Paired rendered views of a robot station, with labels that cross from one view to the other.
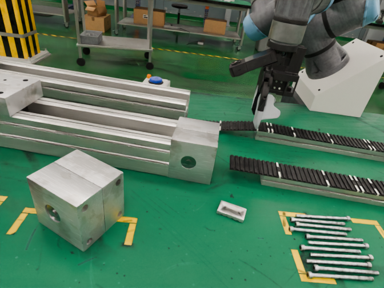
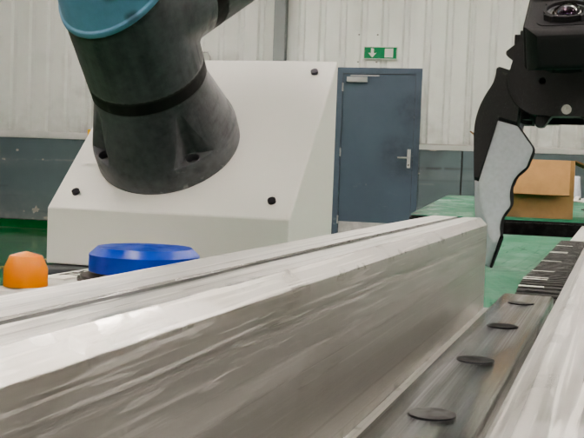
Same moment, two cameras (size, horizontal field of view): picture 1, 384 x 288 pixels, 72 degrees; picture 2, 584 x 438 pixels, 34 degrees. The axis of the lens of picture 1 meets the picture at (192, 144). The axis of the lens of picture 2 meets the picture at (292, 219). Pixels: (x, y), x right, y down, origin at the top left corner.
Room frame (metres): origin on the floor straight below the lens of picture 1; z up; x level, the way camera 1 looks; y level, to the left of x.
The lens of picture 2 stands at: (0.66, 0.46, 0.88)
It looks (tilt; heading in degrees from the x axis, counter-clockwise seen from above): 3 degrees down; 286
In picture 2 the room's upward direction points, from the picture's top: 2 degrees clockwise
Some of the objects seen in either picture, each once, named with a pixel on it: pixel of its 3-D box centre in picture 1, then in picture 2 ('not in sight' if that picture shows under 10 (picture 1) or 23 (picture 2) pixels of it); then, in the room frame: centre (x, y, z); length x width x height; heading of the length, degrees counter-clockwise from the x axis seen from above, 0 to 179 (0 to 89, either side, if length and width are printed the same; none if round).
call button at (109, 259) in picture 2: (155, 80); (144, 272); (0.80, 0.14, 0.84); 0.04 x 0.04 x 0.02
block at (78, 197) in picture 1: (86, 193); not in sight; (0.31, 0.16, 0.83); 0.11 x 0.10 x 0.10; 156
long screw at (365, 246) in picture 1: (338, 244); not in sight; (0.31, -0.27, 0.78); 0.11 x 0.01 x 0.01; 95
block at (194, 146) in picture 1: (195, 146); not in sight; (0.49, -0.01, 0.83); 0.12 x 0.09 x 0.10; 177
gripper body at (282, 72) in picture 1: (279, 68); (574, 36); (0.66, -0.18, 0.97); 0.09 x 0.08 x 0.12; 87
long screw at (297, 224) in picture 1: (323, 227); not in sight; (0.35, -0.26, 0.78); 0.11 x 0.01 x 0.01; 95
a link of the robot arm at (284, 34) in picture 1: (286, 32); not in sight; (0.66, -0.18, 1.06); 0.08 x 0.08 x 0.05
